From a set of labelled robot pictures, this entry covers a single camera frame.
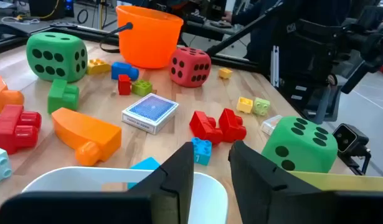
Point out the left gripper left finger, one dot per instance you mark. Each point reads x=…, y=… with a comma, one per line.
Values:
x=172, y=193

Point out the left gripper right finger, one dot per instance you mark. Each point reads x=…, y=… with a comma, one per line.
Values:
x=266, y=196

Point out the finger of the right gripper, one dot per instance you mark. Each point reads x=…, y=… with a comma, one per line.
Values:
x=354, y=77

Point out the green foam die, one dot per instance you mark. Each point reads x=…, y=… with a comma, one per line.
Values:
x=300, y=146
x=54, y=43

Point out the orange playing card deck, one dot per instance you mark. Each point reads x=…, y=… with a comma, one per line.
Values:
x=270, y=125

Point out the red big building block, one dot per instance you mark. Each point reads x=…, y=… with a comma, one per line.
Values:
x=231, y=124
x=203, y=127
x=13, y=130

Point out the blue playing card deck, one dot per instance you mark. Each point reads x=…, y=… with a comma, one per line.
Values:
x=150, y=110

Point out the light green small brick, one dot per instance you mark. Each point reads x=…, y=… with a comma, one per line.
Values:
x=261, y=107

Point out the yellow small brick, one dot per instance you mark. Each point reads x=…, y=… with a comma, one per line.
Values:
x=225, y=73
x=244, y=105

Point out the lime green small brick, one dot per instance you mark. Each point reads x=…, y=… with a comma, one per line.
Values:
x=141, y=88

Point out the red small brick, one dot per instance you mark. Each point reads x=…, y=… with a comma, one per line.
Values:
x=124, y=85

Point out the blue big building block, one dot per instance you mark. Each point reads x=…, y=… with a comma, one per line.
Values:
x=122, y=71

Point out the pink die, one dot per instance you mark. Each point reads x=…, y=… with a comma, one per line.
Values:
x=189, y=56

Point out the orange pumpkin bucket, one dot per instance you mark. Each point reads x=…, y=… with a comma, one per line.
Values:
x=150, y=40

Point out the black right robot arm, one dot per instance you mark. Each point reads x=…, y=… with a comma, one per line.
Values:
x=309, y=62

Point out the white plastic bin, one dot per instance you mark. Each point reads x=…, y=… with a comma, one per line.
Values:
x=210, y=202

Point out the blue small studded brick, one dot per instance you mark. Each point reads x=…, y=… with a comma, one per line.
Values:
x=202, y=152

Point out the yellow translucent tray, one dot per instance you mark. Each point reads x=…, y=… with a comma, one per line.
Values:
x=350, y=183

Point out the orange curved building block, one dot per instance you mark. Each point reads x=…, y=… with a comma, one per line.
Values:
x=85, y=133

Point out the yellow long brick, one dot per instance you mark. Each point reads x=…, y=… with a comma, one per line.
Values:
x=97, y=67

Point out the green big building block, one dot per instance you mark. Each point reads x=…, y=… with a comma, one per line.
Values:
x=62, y=96

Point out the black desk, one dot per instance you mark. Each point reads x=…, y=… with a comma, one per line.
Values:
x=203, y=28

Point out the orange big building block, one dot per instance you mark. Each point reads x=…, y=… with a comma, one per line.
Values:
x=4, y=96

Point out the black computer case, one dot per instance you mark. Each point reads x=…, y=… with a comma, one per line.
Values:
x=51, y=7

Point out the black boxy camera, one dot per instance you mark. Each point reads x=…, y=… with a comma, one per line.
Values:
x=347, y=140

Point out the silver aluminium bracket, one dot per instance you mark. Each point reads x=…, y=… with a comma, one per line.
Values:
x=274, y=67

